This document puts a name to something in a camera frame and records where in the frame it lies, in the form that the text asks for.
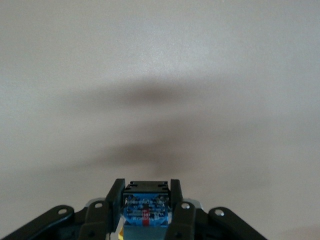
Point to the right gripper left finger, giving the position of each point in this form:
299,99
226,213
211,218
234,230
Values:
100,217

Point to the green push button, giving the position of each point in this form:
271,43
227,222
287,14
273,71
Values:
145,207

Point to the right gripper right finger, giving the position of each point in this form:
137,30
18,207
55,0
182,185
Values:
185,220

